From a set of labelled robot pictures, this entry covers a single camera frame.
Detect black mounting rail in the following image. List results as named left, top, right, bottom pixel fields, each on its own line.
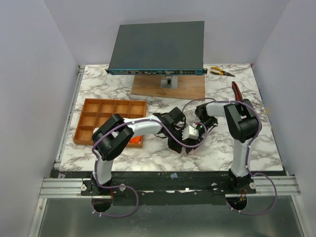
left=80, top=170, right=257, bottom=207

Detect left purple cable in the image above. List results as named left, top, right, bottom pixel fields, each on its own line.
left=91, top=118, right=207, bottom=192

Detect wooden base board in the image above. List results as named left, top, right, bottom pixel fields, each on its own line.
left=131, top=75, right=205, bottom=100

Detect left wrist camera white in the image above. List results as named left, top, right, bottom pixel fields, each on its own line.
left=182, top=125, right=199, bottom=140

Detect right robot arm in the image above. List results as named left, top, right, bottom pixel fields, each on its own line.
left=182, top=99, right=262, bottom=194

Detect yellow handled pliers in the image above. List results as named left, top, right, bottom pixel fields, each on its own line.
left=210, top=66, right=235, bottom=77

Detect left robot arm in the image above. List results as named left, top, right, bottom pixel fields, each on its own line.
left=92, top=107, right=186, bottom=195

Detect pink navy-trimmed underwear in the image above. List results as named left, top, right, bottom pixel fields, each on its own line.
left=182, top=147, right=195, bottom=155

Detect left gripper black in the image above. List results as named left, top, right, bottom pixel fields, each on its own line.
left=165, top=126, right=189, bottom=154

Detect brown compartment tray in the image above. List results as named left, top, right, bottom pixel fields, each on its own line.
left=73, top=98, right=147, bottom=146

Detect red black utility knife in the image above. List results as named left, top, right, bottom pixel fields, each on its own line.
left=232, top=81, right=243, bottom=101

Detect orange rolled cloth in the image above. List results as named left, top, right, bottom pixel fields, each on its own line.
left=129, top=136, right=142, bottom=144

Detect grey metal stand bracket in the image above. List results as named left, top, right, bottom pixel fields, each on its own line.
left=160, top=76, right=178, bottom=89

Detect aluminium frame rail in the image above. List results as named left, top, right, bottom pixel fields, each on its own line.
left=39, top=65, right=85, bottom=198

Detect network switch grey blue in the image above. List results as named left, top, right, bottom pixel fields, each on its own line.
left=106, top=21, right=207, bottom=76

